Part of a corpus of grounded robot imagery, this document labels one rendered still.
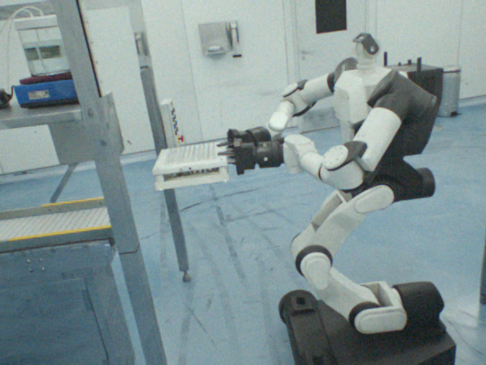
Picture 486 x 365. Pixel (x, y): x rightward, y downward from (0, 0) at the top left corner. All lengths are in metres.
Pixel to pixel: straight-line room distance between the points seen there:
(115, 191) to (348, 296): 0.99
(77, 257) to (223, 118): 3.91
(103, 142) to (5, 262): 0.58
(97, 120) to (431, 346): 1.50
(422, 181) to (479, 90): 5.20
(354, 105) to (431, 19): 4.81
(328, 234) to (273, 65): 3.88
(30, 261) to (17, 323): 0.32
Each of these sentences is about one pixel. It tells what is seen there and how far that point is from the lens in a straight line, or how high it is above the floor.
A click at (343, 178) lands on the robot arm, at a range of 1.15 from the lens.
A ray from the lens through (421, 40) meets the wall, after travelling 6.09.
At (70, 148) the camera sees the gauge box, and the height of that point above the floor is 1.09.
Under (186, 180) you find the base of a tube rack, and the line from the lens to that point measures 1.36.
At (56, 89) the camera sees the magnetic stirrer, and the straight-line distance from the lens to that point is 1.42.
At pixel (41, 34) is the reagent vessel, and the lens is 1.45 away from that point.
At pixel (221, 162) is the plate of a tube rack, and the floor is 1.03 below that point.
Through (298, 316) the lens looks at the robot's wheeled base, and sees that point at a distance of 1.96.
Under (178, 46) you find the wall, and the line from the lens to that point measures 5.07.
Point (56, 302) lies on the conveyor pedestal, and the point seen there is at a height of 0.57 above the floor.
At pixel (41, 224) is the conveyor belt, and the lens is 1.73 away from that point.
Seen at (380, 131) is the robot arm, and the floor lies 1.13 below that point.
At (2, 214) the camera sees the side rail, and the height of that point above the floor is 0.85.
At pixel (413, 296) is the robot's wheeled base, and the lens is 1.86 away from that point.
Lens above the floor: 1.45
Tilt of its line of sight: 21 degrees down
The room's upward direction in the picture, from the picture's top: 7 degrees counter-clockwise
